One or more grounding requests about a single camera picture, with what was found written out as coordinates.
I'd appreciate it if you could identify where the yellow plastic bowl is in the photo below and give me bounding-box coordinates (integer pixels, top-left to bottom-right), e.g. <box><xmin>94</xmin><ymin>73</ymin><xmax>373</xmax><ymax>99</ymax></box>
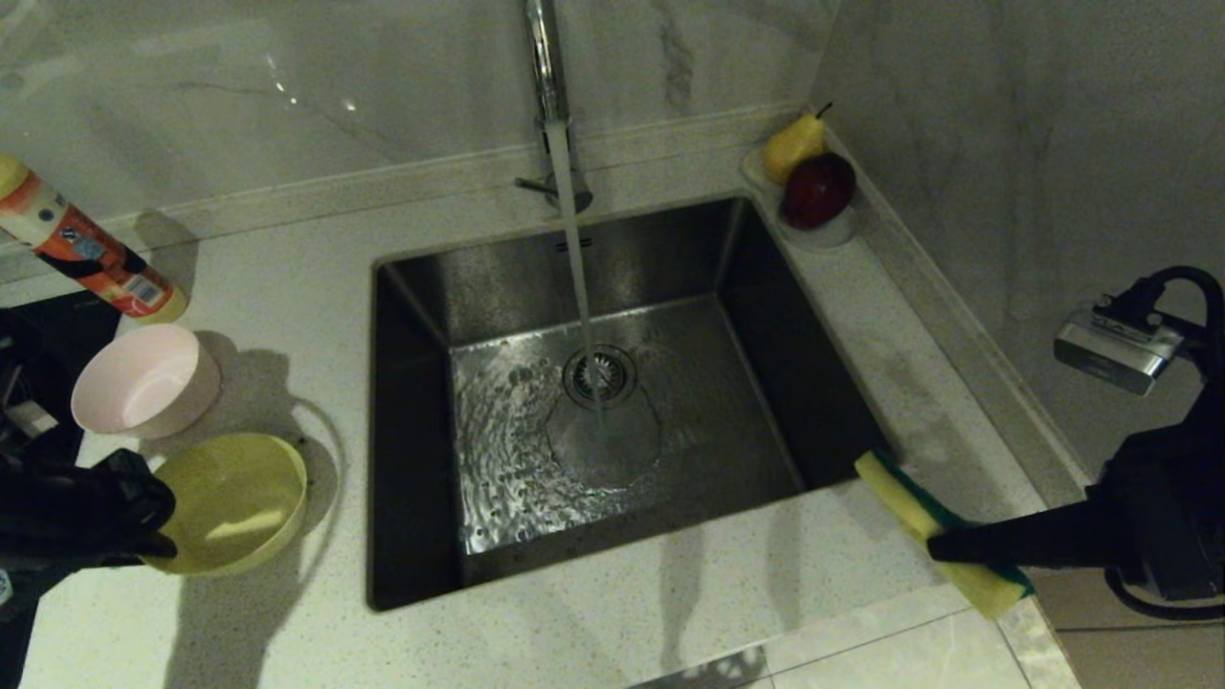
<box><xmin>144</xmin><ymin>433</ymin><xmax>309</xmax><ymax>577</ymax></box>

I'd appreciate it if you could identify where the pink plastic bowl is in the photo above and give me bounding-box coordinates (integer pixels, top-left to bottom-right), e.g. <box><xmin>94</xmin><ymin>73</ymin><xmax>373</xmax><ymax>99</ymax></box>
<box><xmin>72</xmin><ymin>323</ymin><xmax>223</xmax><ymax>439</ymax></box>

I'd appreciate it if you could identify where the green and yellow sponge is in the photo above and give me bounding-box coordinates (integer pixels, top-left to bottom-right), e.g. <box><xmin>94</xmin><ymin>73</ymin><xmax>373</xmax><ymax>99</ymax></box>
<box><xmin>855</xmin><ymin>450</ymin><xmax>1036</xmax><ymax>621</ymax></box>

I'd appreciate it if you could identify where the orange label dish soap bottle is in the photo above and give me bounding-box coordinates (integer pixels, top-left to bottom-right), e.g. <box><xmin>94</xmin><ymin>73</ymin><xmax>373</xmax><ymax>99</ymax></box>
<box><xmin>0</xmin><ymin>153</ymin><xmax>189</xmax><ymax>326</ymax></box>

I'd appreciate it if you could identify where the chrome faucet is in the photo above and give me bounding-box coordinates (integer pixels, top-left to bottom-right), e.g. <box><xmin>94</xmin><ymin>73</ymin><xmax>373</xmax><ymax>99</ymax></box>
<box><xmin>515</xmin><ymin>0</ymin><xmax>594</xmax><ymax>215</ymax></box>

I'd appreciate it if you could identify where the stainless steel sink basin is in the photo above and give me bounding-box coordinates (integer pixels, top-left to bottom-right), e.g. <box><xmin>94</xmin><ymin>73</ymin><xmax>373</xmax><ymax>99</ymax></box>
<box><xmin>368</xmin><ymin>196</ymin><xmax>902</xmax><ymax>611</ymax></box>

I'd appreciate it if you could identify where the black induction cooktop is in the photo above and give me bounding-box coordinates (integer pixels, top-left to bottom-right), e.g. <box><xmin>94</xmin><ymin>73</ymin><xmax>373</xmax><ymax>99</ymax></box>
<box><xmin>0</xmin><ymin>292</ymin><xmax>123</xmax><ymax>689</ymax></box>

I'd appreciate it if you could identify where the small white dish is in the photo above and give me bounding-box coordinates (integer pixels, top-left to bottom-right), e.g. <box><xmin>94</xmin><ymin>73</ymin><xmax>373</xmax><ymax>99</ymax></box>
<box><xmin>740</xmin><ymin>148</ymin><xmax>859</xmax><ymax>251</ymax></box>

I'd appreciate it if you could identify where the dark red apple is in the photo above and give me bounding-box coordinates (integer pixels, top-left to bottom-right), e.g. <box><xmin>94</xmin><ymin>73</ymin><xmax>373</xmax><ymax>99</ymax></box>
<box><xmin>784</xmin><ymin>151</ymin><xmax>858</xmax><ymax>232</ymax></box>

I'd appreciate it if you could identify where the round metal drain strainer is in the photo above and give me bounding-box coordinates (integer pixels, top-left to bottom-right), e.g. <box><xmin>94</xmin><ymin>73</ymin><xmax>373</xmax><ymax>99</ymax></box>
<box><xmin>563</xmin><ymin>345</ymin><xmax>638</xmax><ymax>411</ymax></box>

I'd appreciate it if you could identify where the yellow pear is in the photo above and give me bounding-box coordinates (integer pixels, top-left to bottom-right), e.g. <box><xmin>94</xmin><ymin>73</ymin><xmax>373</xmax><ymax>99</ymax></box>
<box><xmin>761</xmin><ymin>103</ymin><xmax>832</xmax><ymax>188</ymax></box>

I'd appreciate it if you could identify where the clear running water stream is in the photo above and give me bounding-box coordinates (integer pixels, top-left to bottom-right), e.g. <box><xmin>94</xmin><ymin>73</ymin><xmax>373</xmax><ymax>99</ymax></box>
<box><xmin>546</xmin><ymin>122</ymin><xmax>609</xmax><ymax>417</ymax></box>

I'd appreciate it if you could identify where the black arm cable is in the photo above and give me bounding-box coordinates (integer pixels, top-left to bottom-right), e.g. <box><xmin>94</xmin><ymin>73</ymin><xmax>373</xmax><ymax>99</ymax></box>
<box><xmin>1101</xmin><ymin>266</ymin><xmax>1225</xmax><ymax>621</ymax></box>

